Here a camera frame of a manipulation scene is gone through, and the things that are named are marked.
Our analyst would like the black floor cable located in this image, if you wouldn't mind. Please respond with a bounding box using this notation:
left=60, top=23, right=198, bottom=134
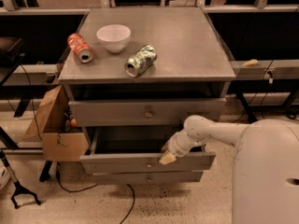
left=55, top=166, right=136, bottom=224

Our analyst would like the white ceramic bowl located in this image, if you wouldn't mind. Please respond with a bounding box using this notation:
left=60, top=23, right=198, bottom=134
left=96, top=24, right=131, bottom=53

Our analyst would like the black tripod stand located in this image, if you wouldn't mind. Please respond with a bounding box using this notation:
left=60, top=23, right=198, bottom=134
left=0, top=149, right=41, bottom=209

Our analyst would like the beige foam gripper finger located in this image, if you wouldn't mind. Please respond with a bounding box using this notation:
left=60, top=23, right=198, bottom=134
left=159, top=150, right=177, bottom=165

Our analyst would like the black cable right floor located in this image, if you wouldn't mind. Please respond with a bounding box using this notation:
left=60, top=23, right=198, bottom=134
left=232, top=59, right=299, bottom=123

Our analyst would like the grey drawer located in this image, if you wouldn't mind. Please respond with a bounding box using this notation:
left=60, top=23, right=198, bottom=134
left=93, top=171, right=203, bottom=185
left=69, top=98, right=226, bottom=127
left=80, top=126, right=216, bottom=174

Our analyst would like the green crushed soda can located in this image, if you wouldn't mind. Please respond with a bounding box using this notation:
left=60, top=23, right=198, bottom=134
left=124, top=45, right=157, bottom=77

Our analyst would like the orange soda can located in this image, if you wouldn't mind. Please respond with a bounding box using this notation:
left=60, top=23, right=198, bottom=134
left=67, top=34, right=93, bottom=63

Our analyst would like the grey metal rail bench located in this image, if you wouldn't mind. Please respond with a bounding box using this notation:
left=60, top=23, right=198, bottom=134
left=231, top=60, right=299, bottom=80

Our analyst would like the beige foam scrap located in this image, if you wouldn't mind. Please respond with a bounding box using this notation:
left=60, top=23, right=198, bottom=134
left=242, top=59, right=258, bottom=67

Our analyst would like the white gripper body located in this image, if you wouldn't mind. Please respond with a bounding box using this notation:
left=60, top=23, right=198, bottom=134
left=162, top=130, right=209, bottom=157

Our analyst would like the brown cardboard box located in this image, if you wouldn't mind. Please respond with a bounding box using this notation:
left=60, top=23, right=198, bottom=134
left=22, top=85, right=89, bottom=161

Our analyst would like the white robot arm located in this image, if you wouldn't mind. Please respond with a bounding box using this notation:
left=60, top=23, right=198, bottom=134
left=160, top=115, right=299, bottom=224

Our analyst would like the grey drawer cabinet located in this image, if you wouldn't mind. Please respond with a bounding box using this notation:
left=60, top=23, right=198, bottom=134
left=58, top=7, right=237, bottom=186

